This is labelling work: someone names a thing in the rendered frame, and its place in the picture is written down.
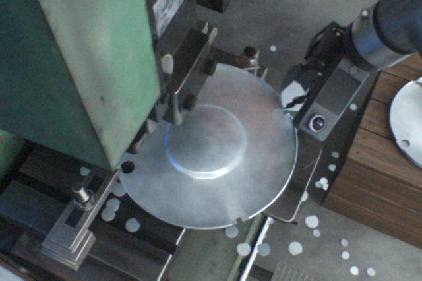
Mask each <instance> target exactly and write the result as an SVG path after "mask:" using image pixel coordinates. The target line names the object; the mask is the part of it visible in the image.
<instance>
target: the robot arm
mask: <svg viewBox="0 0 422 281"><path fill-rule="evenodd" d="M333 28H335V29H333ZM338 29H340V30H341V31H342V32H341V31H340V30H338ZM324 31H325V32H324ZM323 32H324V34H323V36H322V37H320V38H319V39H318V40H317V41H316V39H317V36H319V35H320V34H322V33H323ZM416 51H417V52H418V54H419V56H420V58H421V59H422V0H380V1H379V2H376V3H375V4H374V5H372V6H371V7H369V8H368V9H362V10H361V11H360V13H359V16H358V17H357V18H356V19H355V20H354V21H353V22H352V23H350V24H349V25H348V26H347V27H345V26H340V25H339V24H338V23H336V22H335V21H332V22H331V23H330V24H328V25H327V26H325V27H324V28H323V29H322V30H321V31H320V32H318V33H317V34H315V35H314V36H313V37H312V39H311V42H310V44H309V46H308V48H307V51H306V54H305V56H304V59H305V60H307V61H306V62H305V65H303V64H301V63H299V64H298V65H293V66H291V67H290V68H289V69H288V70H287V72H286V74H285V77H284V79H283V81H282V85H281V88H280V93H279V95H278V102H279V105H280V106H282V107H283V108H284V109H287V110H292V111H298V112H297V114H296V116H295V117H294V118H293V121H292V122H293V126H294V127H295V128H296V129H297V130H298V131H300V132H302V133H303V134H305V135H307V136H308V137H309V138H311V139H313V140H314V141H325V140H326V137H327V136H328V134H329V132H330V131H331V130H332V128H333V127H334V126H335V124H336V122H337V121H338V120H339V118H340V116H341V115H342V114H343V112H344V110H345V109H346V108H347V106H348V104H349V103H350V102H351V100H352V98H353V97H354V96H355V94H356V92H357V91H358V90H359V88H360V86H361V85H362V84H363V82H364V80H365V79H366V78H367V77H368V76H369V74H370V73H373V72H376V71H379V70H381V69H383V68H385V67H391V66H393V65H394V64H396V63H398V62H399V61H401V60H403V59H405V58H406V57H409V56H410V55H412V54H413V53H415V52H416ZM307 88H308V90H307ZM306 90H307V91H306ZM302 95H304V96H302ZM299 96H301V97H299ZM295 97H298V99H296V100H294V98H295Z"/></svg>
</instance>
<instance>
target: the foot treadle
mask: <svg viewBox="0 0 422 281"><path fill-rule="evenodd" d="M243 261H244V260H243V259H242V261H241V264H240V265H239V268H238V270H239V271H240V270H241V267H242V266H243ZM248 275H249V276H252V277H253V278H256V279H258V280H260V281H321V280H320V279H319V278H317V277H316V276H313V275H311V274H309V273H307V272H304V271H302V270H300V269H298V268H295V267H294V266H292V265H289V264H287V263H285V262H279V263H278V265H277V267H276V270H275V272H274V273H273V272H270V271H268V270H266V269H263V268H261V267H259V266H256V265H254V264H253V265H252V267H251V269H250V271H249V274H248Z"/></svg>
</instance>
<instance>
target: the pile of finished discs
mask: <svg viewBox="0 0 422 281"><path fill-rule="evenodd" d="M388 120H389V127H390V132H391V134H392V137H393V139H394V141H395V143H396V144H397V146H398V148H399V149H400V150H401V151H402V153H403V154H404V155H405V156H406V157H407V158H408V159H409V160H411V161H412V162H413V163H414V164H416V165H417V166H419V167H420V168H422V77H421V78H420V79H418V80H417V81H413V82H412V81H411V82H410V83H408V84H407V85H405V86H404V87H403V88H402V89H401V90H400V91H399V92H398V94H397V95H396V96H395V97H394V99H393V101H392V104H391V106H390V111H389V117H388Z"/></svg>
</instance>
